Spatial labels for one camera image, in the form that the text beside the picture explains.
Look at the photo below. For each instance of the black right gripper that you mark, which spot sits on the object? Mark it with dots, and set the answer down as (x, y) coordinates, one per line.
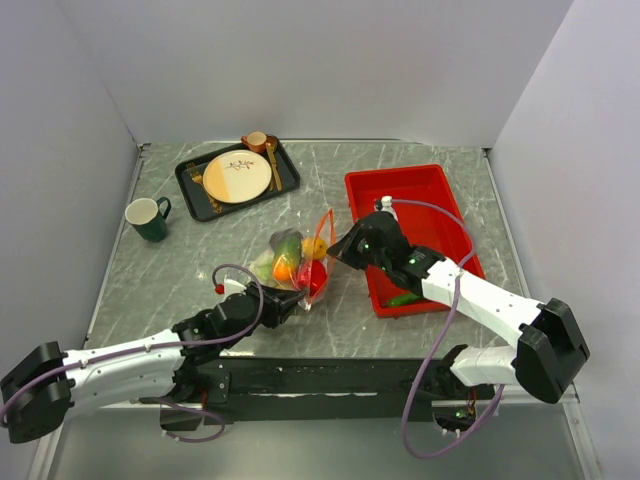
(344, 250)

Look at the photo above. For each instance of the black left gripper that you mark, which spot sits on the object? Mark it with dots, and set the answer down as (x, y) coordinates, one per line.
(279, 304)

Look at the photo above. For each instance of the small yellow orange fruit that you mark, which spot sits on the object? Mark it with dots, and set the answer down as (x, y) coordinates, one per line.
(314, 248)

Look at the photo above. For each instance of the red bell pepper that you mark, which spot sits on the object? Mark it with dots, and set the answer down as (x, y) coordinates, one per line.
(312, 276)

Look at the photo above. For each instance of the clear zip top bag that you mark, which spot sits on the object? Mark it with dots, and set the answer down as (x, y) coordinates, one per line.
(325, 229)

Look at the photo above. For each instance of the white cauliflower with leaves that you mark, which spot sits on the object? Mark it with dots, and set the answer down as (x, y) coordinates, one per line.
(261, 267)

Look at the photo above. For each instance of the green orange mango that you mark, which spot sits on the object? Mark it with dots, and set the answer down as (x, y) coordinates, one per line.
(287, 258)

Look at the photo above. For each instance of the dark red apple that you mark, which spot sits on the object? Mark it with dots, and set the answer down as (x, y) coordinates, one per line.
(280, 236)

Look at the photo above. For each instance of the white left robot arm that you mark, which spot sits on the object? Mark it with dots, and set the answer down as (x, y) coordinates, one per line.
(50, 385)

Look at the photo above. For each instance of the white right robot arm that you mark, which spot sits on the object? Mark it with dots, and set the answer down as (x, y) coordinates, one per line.
(544, 349)

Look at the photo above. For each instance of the green chili pepper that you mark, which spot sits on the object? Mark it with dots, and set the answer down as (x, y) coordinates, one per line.
(402, 300)

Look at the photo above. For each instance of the red plastic bin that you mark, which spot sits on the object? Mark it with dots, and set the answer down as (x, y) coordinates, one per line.
(422, 225)

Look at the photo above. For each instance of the black serving tray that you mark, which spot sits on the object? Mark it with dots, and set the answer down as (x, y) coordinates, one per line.
(196, 201)

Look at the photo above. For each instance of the gold spoon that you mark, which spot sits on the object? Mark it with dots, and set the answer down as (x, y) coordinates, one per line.
(271, 145)

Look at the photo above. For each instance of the cream floral plate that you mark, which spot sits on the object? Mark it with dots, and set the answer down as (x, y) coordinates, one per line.
(237, 176)

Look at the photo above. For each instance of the small orange cup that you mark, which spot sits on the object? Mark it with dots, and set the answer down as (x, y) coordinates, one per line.
(255, 141)

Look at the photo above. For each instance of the gold fork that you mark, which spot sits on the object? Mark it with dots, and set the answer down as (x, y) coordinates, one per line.
(197, 177)

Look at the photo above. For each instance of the dark green mug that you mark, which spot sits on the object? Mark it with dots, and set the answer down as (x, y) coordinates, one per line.
(148, 217)

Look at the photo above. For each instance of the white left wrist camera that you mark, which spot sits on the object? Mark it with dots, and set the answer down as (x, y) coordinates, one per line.
(230, 286)

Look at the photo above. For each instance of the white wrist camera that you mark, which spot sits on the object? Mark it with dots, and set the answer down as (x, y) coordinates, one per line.
(230, 286)
(385, 204)

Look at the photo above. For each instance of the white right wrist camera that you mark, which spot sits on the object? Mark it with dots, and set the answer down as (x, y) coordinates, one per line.
(385, 204)

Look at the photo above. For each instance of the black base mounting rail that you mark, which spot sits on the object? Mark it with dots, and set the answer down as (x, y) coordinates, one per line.
(240, 389)

